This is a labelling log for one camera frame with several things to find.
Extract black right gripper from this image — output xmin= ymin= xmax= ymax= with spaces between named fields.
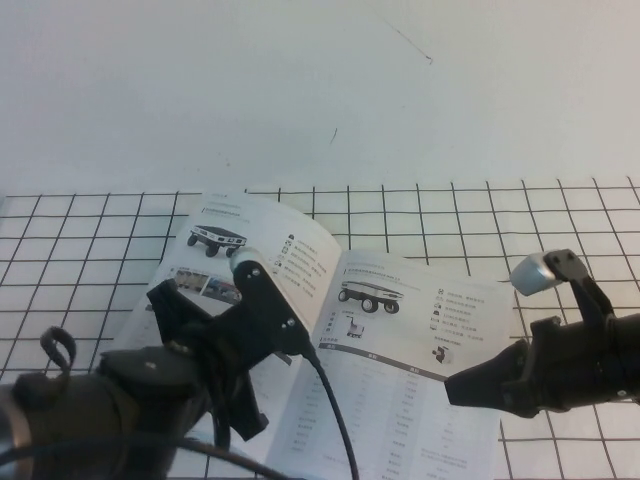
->
xmin=444 ymin=314 xmax=626 ymax=419

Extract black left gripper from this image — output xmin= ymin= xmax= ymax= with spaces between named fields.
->
xmin=146 ymin=279 xmax=281 ymax=442

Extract white printed brochure book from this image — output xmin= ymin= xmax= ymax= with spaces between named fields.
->
xmin=114 ymin=188 xmax=524 ymax=480

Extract white mat with black grid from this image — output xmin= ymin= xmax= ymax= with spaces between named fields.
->
xmin=0 ymin=175 xmax=640 ymax=480

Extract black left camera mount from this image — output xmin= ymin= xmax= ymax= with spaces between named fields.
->
xmin=230 ymin=258 xmax=312 ymax=362

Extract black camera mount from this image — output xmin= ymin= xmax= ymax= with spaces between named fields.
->
xmin=543 ymin=248 xmax=619 ymax=329
xmin=230 ymin=258 xmax=312 ymax=362

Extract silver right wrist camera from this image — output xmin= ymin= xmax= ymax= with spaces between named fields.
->
xmin=509 ymin=252 xmax=564 ymax=297

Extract thick black left camera cable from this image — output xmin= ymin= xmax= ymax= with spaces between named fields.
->
xmin=0 ymin=342 xmax=361 ymax=480

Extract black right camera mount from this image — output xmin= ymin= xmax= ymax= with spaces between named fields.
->
xmin=543 ymin=248 xmax=619 ymax=329

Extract black cable strap loop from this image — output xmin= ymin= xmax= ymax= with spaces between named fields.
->
xmin=39 ymin=326 xmax=77 ymax=384

